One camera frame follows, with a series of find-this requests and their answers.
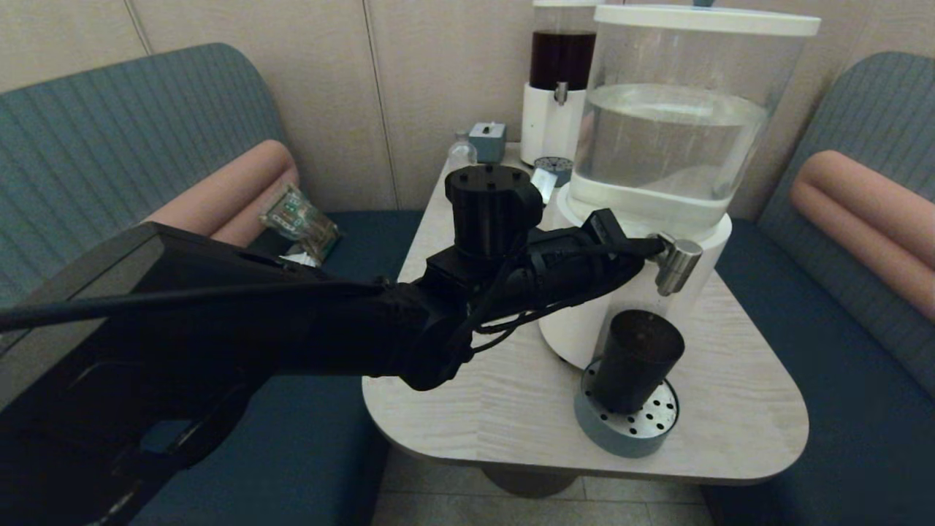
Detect silver metal dispenser tap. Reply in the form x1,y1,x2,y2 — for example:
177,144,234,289
654,232,703,297

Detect black plastic cup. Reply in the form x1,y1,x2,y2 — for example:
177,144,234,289
590,310,685,416

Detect large clear water dispenser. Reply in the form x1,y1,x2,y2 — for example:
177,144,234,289
538,0,822,371

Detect small dark drink dispenser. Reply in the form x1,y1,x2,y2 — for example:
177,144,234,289
520,0,606,167

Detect small blue box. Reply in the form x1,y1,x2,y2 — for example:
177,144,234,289
468,121,507,164

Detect small clear plastic bottle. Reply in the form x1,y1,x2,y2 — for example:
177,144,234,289
447,131,477,175

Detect large blue perforated drip tray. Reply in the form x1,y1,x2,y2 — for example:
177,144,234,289
573,358,679,460

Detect green snack packet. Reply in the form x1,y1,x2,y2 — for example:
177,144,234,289
259,184,343,264

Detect teal upholstered empty bench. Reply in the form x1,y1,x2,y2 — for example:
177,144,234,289
701,51,935,526

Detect pink bolster beside snack packet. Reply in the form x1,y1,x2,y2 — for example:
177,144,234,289
142,139,301,249

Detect teal bench with snack packet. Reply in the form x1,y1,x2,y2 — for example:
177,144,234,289
0,42,424,526

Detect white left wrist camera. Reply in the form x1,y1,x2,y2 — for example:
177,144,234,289
530,167,560,205

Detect dark table pedestal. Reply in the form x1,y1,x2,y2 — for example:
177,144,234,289
478,465,583,500

